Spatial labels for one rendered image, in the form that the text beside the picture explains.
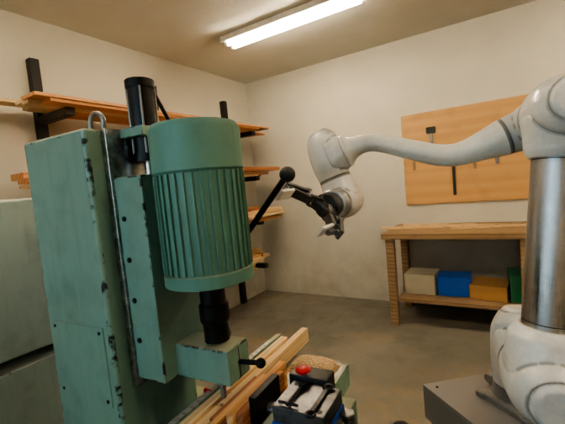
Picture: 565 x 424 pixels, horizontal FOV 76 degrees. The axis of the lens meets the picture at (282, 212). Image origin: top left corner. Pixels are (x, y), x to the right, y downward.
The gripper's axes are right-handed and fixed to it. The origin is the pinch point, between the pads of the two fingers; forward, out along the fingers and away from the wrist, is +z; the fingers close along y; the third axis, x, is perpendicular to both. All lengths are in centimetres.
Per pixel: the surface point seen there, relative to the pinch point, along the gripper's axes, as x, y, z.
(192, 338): -28.1, -4.3, 23.6
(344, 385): -27.3, -34.9, -2.7
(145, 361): -35.5, -0.9, 30.1
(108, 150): -5.8, 31.1, 30.2
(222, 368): -23.8, -13.6, 26.5
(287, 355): -34.0, -19.8, -2.6
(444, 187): -2, -12, -307
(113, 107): -73, 180, -91
